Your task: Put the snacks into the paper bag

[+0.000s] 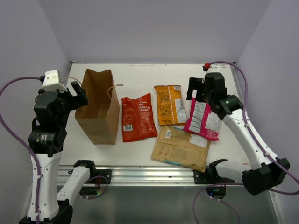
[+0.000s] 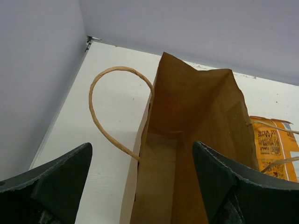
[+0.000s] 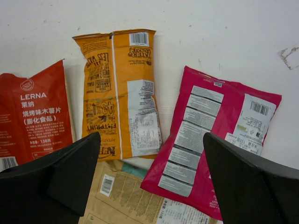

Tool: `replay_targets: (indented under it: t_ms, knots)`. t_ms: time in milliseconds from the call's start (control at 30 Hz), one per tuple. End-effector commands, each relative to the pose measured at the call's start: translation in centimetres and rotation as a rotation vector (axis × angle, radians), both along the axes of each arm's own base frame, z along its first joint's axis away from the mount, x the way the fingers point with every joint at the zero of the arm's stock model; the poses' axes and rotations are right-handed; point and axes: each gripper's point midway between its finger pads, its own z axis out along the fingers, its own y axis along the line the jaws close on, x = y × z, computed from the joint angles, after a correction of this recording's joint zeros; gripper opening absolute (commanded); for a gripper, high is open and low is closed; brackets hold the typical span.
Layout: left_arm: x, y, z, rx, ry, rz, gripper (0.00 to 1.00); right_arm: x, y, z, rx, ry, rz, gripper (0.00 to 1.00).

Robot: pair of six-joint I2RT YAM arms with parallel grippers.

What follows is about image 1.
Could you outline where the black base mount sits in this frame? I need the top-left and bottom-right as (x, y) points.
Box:
(193, 169), (235, 184)
(91, 169), (112, 184)

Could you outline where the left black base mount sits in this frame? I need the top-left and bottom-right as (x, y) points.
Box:
(91, 169), (112, 184)

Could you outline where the red snack bag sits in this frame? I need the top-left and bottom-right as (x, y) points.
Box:
(121, 93), (157, 142)

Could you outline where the purple cable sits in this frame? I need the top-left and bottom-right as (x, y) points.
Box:
(0, 76), (44, 224)
(192, 61), (299, 224)

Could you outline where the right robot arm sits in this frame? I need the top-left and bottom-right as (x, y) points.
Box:
(186, 72), (290, 195)

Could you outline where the orange snack bag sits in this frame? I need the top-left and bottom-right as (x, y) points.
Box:
(154, 85), (187, 126)

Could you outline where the brown paper bag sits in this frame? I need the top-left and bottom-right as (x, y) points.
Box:
(75, 69), (120, 145)

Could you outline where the aluminium rail frame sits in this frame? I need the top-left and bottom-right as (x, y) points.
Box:
(56, 61), (288, 224)

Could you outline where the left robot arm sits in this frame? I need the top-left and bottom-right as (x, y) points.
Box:
(19, 82), (97, 224)

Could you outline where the pink snack bag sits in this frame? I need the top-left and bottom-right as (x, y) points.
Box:
(183, 97), (221, 141)

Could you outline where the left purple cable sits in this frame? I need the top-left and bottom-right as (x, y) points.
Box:
(0, 76), (44, 224)

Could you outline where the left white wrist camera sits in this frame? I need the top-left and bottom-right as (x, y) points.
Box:
(42, 70), (67, 92)

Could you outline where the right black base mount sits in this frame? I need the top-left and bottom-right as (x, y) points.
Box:
(193, 169), (235, 184)

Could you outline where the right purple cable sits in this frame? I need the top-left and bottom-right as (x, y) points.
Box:
(192, 61), (299, 224)

